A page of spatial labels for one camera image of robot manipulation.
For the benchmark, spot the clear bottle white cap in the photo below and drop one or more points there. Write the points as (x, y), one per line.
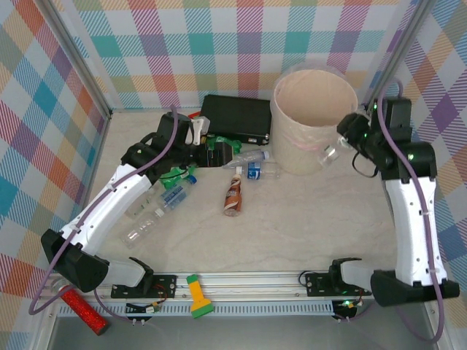
(138, 233)

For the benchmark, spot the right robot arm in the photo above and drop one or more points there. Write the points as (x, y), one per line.
(416, 233)

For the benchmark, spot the small circuit board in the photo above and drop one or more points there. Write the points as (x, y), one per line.
(348, 306)
(151, 309)

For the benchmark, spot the beige round bin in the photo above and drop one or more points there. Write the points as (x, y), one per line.
(292, 156)

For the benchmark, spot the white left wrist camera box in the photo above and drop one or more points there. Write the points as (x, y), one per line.
(198, 127)

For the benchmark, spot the red glitter tube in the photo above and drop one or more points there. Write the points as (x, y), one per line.
(82, 308)

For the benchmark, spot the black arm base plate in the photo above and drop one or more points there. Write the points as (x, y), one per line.
(317, 284)
(164, 284)

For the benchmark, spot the small clear bottle green label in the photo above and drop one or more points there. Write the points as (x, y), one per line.
(328, 155)

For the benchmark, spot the green bottle blue cap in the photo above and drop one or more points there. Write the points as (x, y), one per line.
(237, 145)

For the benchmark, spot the aluminium table rail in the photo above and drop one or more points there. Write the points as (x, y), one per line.
(255, 284)

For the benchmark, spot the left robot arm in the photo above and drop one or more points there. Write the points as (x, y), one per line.
(102, 211)

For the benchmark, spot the aluminium frame post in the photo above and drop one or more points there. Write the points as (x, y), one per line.
(405, 36)
(80, 58)

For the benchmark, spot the yellow green toy flashlight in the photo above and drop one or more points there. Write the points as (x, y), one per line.
(198, 297)

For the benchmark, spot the brown drink bottle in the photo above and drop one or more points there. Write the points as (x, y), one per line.
(233, 198)

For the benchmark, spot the red green toy piece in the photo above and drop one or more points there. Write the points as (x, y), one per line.
(193, 115)

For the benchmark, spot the clear bottle blue cap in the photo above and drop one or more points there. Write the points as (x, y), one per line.
(248, 157)

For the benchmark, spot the black hard case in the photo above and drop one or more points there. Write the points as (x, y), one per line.
(233, 113)

